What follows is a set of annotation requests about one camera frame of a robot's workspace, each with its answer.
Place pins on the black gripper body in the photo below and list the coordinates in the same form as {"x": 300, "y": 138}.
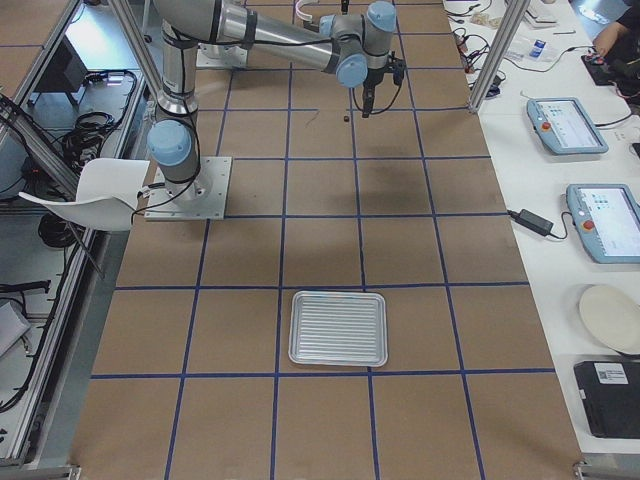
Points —
{"x": 372, "y": 77}

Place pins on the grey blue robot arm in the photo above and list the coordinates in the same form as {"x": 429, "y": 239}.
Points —
{"x": 356, "y": 48}

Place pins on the ribbed silver metal tray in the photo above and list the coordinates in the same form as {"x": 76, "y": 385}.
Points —
{"x": 335, "y": 328}

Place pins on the upper blue teach pendant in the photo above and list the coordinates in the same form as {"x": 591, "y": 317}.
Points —
{"x": 564, "y": 127}

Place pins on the blue teach pendant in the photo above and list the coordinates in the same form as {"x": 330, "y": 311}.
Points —
{"x": 564, "y": 127}
{"x": 606, "y": 217}

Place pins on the black power adapter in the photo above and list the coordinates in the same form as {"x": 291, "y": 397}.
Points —
{"x": 531, "y": 221}

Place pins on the seated person in black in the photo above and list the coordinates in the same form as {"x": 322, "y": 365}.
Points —
{"x": 618, "y": 40}

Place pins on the lower blue teach pendant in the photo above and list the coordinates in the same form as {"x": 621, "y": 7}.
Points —
{"x": 606, "y": 217}

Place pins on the white plastic chair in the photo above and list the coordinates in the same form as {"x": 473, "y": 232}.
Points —
{"x": 106, "y": 195}

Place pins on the white round plate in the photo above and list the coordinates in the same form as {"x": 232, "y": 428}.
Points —
{"x": 611, "y": 317}

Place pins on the black flat box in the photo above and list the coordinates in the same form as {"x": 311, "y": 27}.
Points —
{"x": 610, "y": 396}

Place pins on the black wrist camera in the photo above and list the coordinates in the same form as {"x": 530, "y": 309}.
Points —
{"x": 397, "y": 68}

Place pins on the white curved plastic bracket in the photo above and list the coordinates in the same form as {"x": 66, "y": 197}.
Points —
{"x": 301, "y": 13}

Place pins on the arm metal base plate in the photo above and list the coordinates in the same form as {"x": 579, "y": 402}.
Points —
{"x": 215, "y": 57}
{"x": 205, "y": 198}

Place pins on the aluminium profile post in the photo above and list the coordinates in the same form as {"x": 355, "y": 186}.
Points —
{"x": 506, "y": 31}

